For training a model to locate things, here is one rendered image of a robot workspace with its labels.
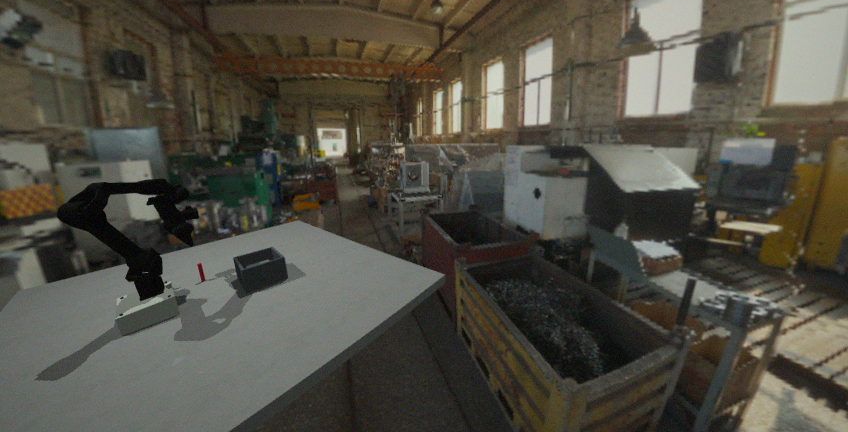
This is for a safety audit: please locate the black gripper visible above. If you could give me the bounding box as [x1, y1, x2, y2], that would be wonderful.
[159, 207, 194, 247]

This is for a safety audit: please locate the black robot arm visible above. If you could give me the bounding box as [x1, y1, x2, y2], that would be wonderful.
[57, 179, 189, 301]

